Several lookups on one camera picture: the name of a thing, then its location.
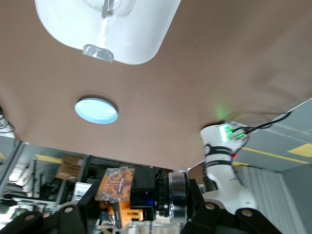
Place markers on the white lidded box grey latches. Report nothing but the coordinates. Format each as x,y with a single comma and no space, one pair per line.
85,24

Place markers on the brown table cover sheet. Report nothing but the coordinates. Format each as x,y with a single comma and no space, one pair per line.
195,85

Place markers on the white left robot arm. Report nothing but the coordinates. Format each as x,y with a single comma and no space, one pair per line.
219,151

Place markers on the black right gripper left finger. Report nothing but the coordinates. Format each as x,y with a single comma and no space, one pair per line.
68,217

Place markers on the orange and black push-button switch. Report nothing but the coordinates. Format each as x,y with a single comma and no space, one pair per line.
141,192

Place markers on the metal storage shelf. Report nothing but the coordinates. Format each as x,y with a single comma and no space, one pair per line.
44,187

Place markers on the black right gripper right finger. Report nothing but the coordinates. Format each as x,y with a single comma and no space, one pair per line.
219,221

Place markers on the light blue round plate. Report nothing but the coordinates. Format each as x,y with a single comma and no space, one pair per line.
96,111

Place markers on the brown cardboard box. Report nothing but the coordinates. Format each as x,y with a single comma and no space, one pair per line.
69,167

